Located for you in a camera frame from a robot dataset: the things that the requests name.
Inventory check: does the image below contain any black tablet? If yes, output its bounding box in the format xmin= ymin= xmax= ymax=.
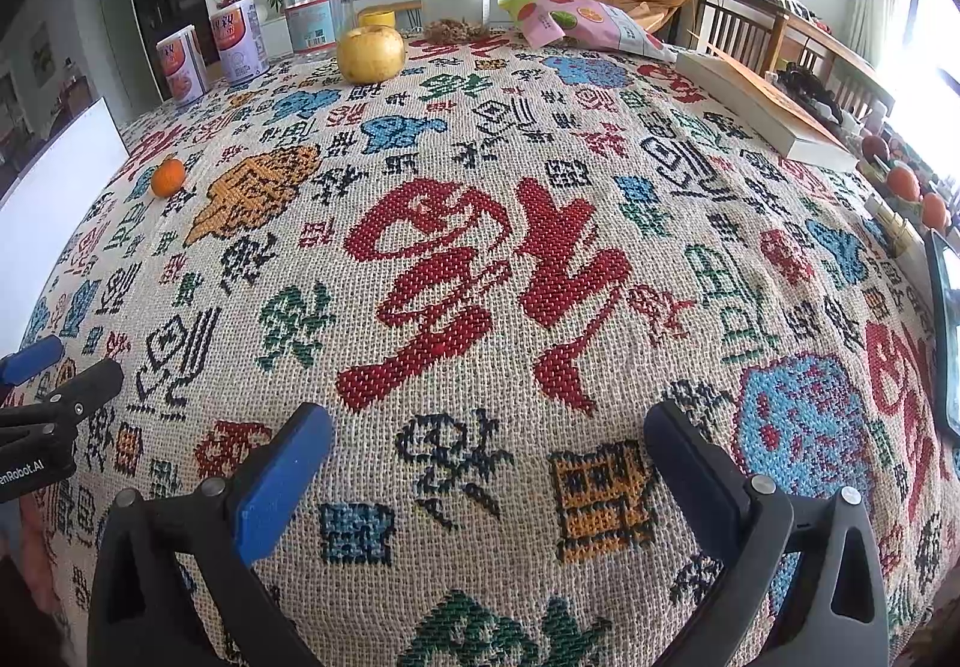
xmin=924 ymin=228 xmax=960 ymax=444

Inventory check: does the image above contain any labelled tin can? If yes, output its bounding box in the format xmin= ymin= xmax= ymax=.
xmin=156 ymin=26 xmax=209 ymax=107
xmin=212 ymin=0 xmax=269 ymax=86

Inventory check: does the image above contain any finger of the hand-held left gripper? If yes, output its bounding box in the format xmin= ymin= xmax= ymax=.
xmin=0 ymin=334 xmax=66 ymax=387
xmin=0 ymin=359 xmax=125 ymax=450

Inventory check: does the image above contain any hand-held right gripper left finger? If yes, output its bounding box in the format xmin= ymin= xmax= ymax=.
xmin=88 ymin=403 xmax=333 ymax=667

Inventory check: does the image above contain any printed woven tablecloth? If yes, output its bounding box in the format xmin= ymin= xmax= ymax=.
xmin=15 ymin=29 xmax=955 ymax=667

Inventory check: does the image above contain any wooden slatted chair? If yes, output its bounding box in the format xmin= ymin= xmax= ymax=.
xmin=694 ymin=0 xmax=897 ymax=114

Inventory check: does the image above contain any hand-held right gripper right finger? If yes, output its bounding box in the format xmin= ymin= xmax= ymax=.
xmin=643 ymin=400 xmax=890 ymax=667

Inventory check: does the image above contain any yellow pear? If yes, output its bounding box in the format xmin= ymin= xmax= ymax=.
xmin=336 ymin=25 xmax=407 ymax=85

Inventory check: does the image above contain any pink green snack bag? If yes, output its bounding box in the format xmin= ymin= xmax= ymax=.
xmin=498 ymin=0 xmax=677 ymax=62

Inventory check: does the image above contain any clear jar with label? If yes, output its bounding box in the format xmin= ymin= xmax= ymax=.
xmin=281 ymin=0 xmax=356 ymax=62

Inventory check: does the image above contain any white board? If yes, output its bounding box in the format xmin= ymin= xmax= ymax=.
xmin=0 ymin=97 xmax=130 ymax=212

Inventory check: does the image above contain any small black object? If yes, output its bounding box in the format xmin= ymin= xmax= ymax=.
xmin=776 ymin=62 xmax=845 ymax=122

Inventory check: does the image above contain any white book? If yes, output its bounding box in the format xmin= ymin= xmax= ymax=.
xmin=675 ymin=47 xmax=860 ymax=174

